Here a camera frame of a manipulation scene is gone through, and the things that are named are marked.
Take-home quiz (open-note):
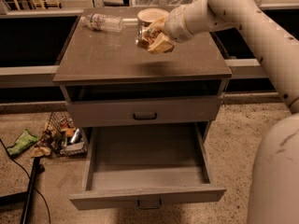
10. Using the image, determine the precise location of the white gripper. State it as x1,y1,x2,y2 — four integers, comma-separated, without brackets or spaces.
147,6,193,54

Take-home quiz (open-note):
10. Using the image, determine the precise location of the orange soda can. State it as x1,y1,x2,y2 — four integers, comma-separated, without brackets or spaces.
135,25,162,49

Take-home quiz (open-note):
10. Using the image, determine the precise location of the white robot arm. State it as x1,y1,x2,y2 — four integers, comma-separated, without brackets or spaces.
148,0,299,224

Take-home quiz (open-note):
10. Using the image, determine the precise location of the grey drawer cabinet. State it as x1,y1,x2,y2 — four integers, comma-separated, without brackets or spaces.
51,5,233,133

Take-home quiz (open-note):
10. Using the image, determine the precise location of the closed grey drawer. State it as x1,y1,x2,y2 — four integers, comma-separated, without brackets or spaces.
66,96,221,128

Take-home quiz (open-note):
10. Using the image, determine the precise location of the open grey drawer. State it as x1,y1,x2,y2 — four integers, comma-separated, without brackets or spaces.
70,123,226,210

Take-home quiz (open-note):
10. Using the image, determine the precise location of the white bowl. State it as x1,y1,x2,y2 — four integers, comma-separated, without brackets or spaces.
137,8,169,26

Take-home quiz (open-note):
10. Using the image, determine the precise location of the clear plastic water bottle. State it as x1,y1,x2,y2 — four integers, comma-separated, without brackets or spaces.
80,13,123,33

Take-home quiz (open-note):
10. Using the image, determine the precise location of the yellow snack bag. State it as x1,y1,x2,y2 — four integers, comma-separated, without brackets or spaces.
31,147,51,158

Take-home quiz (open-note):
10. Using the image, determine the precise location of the green chip bag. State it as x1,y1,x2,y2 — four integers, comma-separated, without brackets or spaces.
7,129,39,156

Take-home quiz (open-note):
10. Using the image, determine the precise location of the black stand leg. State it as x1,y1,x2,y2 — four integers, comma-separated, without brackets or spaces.
0,158,42,224

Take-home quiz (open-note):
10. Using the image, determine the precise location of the wire basket with items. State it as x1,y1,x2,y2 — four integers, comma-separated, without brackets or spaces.
46,111,87,157

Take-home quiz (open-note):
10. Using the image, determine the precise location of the black cable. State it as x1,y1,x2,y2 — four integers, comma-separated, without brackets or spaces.
0,138,52,224

